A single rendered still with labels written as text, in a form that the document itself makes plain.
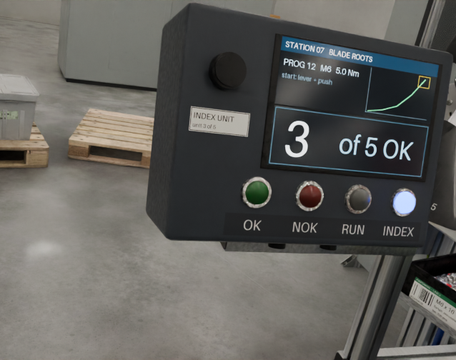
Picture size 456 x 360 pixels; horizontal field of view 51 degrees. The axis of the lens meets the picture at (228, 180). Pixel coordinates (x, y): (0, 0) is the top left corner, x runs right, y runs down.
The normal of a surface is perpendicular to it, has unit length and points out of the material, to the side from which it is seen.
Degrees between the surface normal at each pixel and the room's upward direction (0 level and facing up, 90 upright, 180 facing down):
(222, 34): 75
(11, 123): 96
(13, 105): 96
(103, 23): 90
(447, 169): 49
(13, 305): 0
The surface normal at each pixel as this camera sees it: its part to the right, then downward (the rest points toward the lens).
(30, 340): 0.18, -0.92
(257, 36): 0.32, 0.13
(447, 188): -0.10, -0.44
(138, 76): 0.38, 0.39
